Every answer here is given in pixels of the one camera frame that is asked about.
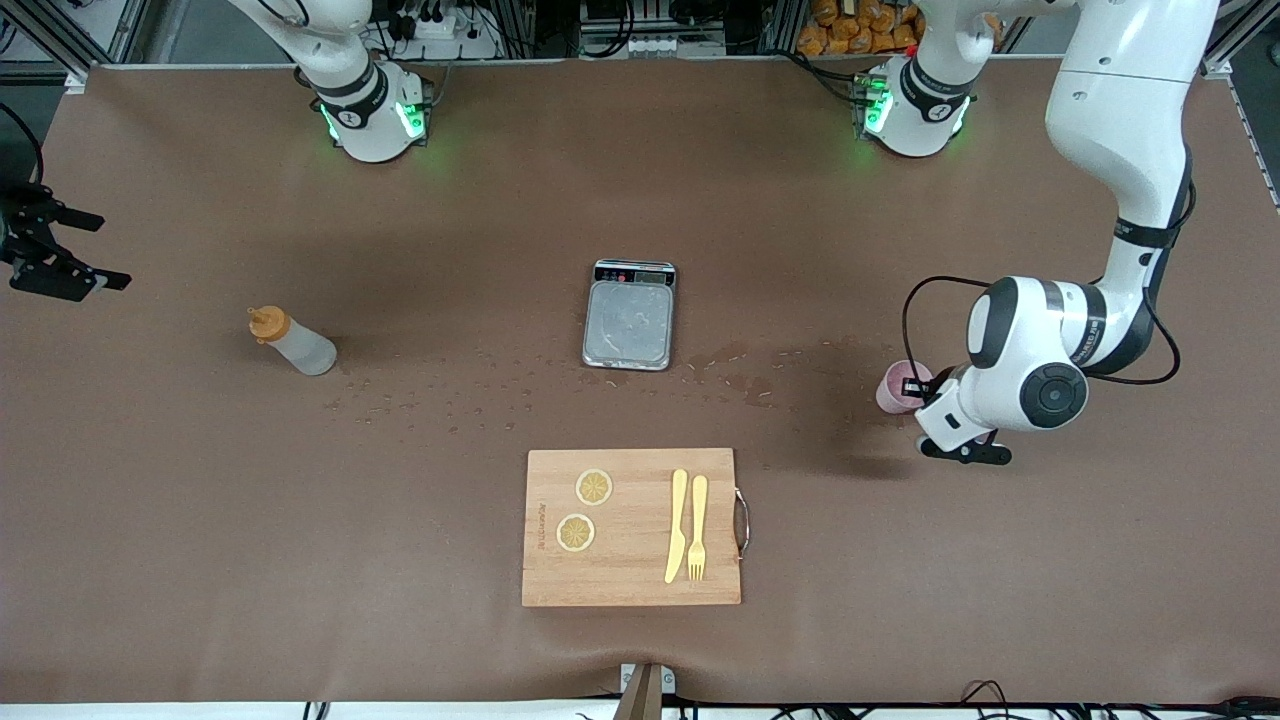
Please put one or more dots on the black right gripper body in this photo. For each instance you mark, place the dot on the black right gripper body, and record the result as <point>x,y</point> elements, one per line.
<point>22,238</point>

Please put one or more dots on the pink plastic cup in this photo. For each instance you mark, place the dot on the pink plastic cup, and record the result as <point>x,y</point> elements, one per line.
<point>890,397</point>

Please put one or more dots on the translucent sauce bottle orange cap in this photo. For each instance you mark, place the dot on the translucent sauce bottle orange cap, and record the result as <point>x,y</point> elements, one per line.
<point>305,352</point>

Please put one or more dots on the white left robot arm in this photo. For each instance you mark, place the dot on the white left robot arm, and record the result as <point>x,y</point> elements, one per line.
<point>1120,120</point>

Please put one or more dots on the yellow plastic fork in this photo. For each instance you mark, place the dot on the yellow plastic fork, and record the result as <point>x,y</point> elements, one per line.
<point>698,505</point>

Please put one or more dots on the yellow plastic knife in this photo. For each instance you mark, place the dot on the yellow plastic knife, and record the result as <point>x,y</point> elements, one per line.
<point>678,520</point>

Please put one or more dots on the silver digital kitchen scale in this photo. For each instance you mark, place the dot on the silver digital kitchen scale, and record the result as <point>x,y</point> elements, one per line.
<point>628,325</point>

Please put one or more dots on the yellow lemon slice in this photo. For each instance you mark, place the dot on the yellow lemon slice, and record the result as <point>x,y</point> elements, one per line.
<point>575,532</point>
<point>594,487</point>

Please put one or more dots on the orange snack pile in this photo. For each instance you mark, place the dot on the orange snack pile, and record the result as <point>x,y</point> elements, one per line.
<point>850,35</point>

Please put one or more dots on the brown table cover sheet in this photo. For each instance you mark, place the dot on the brown table cover sheet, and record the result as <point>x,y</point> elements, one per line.
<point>300,560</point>

